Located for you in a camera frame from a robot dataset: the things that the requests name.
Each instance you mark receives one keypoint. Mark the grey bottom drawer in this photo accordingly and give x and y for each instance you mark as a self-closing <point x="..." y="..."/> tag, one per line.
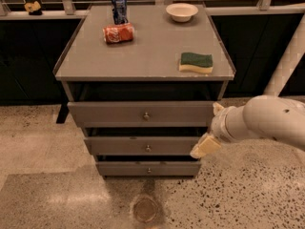
<point x="148" y="168"/>

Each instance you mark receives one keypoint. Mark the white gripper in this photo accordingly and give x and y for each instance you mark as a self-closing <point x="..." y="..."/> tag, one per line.
<point x="218" y="125"/>

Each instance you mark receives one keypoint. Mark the white diagonal pole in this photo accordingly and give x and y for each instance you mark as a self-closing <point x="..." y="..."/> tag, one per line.
<point x="288" y="61"/>

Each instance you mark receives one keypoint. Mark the round floor drain cover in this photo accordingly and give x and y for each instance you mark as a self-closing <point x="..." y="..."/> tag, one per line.
<point x="145" y="209"/>

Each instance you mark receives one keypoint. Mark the green yellow sponge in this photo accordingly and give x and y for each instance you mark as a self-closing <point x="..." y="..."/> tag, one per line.
<point x="195" y="62"/>

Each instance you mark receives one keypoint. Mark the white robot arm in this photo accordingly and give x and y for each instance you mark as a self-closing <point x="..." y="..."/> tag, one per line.
<point x="264" y="116"/>

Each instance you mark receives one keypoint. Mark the white bowl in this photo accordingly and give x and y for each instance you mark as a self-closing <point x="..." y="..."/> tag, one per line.
<point x="181" y="12"/>

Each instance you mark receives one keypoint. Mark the blue soda can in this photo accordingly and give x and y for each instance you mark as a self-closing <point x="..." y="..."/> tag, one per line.
<point x="119" y="11"/>

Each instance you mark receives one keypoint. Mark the grey drawer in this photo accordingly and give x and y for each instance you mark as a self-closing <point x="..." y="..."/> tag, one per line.
<point x="142" y="114"/>
<point x="148" y="168"/>
<point x="140" y="146"/>

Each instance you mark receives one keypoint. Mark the orange soda can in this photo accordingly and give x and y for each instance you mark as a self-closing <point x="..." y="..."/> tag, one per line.
<point x="118" y="33"/>

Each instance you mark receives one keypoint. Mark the small yellow black object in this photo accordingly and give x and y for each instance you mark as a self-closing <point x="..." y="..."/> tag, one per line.
<point x="33" y="8"/>

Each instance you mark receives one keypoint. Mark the grey middle drawer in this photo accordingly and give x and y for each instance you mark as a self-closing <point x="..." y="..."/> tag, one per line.
<point x="140" y="146"/>

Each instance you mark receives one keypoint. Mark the grey drawer cabinet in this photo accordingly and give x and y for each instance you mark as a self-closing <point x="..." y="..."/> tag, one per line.
<point x="144" y="69"/>

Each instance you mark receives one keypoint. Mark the grey top drawer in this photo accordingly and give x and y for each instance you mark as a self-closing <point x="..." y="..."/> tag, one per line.
<point x="142" y="114"/>

